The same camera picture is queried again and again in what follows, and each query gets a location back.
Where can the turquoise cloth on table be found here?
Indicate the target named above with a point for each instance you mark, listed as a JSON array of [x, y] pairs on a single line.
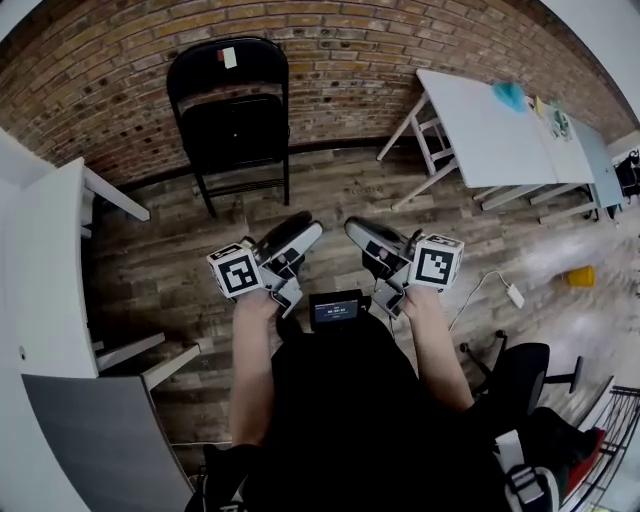
[[509, 95]]

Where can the person's right forearm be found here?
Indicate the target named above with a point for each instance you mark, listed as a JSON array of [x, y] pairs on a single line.
[[437, 350]]

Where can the black office chair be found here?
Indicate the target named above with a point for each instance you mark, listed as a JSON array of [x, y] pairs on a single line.
[[520, 380]]

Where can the person's left forearm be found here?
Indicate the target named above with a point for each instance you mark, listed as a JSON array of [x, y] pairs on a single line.
[[255, 370]]

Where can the black metal railing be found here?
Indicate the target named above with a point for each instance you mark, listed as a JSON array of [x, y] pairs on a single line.
[[625, 395]]

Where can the heap of small items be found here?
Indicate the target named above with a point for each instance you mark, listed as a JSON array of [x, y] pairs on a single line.
[[559, 120]]

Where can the yellow paper note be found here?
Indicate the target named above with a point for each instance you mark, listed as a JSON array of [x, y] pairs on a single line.
[[539, 106]]

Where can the grey desk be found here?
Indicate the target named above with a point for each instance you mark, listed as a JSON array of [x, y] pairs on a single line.
[[100, 440]]

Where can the large white table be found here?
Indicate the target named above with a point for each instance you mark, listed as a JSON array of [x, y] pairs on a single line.
[[485, 130]]

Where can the white power adapter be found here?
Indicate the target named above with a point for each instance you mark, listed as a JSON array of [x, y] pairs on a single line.
[[515, 295]]

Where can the pale blue table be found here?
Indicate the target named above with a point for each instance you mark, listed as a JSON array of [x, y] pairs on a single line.
[[602, 170]]

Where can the red box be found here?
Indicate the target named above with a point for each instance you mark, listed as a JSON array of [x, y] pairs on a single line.
[[585, 470]]

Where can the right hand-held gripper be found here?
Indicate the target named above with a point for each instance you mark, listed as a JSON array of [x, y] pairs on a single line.
[[435, 265]]

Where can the pale sticker with red tab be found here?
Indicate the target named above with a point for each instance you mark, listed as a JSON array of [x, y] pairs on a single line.
[[230, 59]]

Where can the white desk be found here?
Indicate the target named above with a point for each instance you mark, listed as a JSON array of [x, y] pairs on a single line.
[[55, 270]]

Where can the black folding chair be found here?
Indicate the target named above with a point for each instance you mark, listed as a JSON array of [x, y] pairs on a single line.
[[235, 135]]

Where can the black chest display device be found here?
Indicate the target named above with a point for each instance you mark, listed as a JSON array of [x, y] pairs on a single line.
[[332, 312]]

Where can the yellow cup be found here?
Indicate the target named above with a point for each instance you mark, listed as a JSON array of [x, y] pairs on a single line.
[[581, 277]]

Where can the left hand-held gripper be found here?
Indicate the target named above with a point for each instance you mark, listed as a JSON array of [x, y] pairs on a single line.
[[235, 272]]

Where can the person's black clothing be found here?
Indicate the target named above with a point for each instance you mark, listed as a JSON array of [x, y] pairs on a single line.
[[350, 415]]

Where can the narrow white table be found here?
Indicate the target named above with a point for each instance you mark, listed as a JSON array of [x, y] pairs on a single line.
[[567, 155]]

